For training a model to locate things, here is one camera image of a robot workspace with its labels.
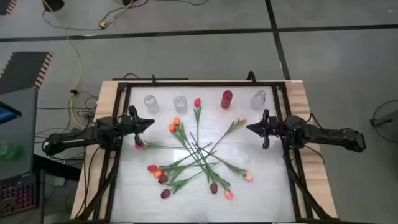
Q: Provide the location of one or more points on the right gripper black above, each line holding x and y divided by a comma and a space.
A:
275, 127

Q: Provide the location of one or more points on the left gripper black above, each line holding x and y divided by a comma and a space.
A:
127, 124

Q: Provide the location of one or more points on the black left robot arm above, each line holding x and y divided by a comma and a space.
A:
77, 138

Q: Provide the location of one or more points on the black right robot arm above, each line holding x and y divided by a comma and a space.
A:
326, 136

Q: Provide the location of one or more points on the clear swirl-pattern glass vase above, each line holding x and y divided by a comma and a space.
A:
151, 104

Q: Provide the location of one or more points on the clear narrow-neck glass vase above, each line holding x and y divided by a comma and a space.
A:
258, 101

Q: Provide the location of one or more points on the clear diamond-cut glass vase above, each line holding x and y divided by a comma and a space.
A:
180, 104

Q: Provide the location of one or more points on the red glass vase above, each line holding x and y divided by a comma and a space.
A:
226, 99

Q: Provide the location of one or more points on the black flat bar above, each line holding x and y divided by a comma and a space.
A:
161, 79

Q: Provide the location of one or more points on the black desk foot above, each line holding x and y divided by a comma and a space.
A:
59, 169

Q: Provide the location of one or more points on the grey desk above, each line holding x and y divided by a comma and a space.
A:
21, 140

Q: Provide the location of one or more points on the black stand foot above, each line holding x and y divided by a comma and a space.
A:
385, 120

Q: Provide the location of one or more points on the large black foam mat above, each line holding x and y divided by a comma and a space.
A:
21, 71

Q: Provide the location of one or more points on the green plastic container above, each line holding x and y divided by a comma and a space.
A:
11, 151

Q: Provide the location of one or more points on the computer monitor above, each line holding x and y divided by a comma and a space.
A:
6, 113

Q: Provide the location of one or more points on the backlit computer keyboard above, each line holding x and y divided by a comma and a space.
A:
17, 196

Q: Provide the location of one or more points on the black round stand base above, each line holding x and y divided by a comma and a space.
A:
53, 4

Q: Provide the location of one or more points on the small black foam mat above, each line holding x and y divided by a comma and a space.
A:
4, 5

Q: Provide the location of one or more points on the black bent bracket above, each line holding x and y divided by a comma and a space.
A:
251, 76

